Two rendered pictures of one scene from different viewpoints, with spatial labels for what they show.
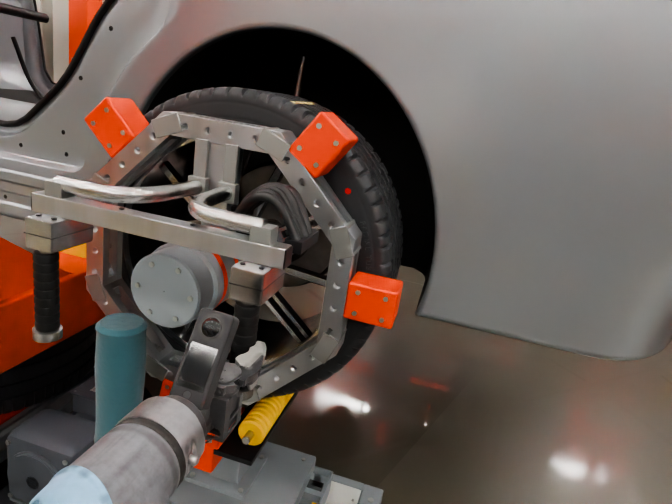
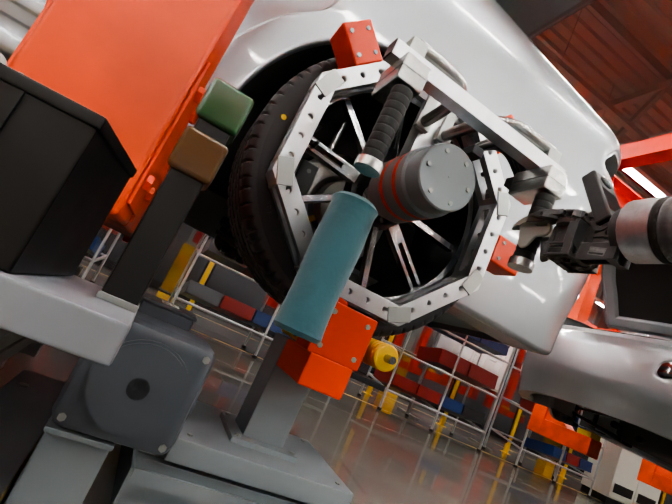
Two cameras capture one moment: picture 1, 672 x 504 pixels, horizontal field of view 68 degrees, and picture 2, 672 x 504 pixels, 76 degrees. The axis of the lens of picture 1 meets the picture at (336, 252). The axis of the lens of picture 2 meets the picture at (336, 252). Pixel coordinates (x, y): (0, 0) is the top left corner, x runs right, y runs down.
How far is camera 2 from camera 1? 1.05 m
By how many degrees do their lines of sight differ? 42
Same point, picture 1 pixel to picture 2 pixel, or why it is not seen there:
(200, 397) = not seen: hidden behind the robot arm
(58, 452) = (195, 347)
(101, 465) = not seen: outside the picture
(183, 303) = (460, 192)
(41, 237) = (418, 75)
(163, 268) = (454, 157)
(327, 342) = (477, 277)
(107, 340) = (364, 208)
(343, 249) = (504, 208)
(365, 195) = not seen: hidden behind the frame
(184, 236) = (509, 133)
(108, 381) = (347, 252)
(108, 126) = (364, 40)
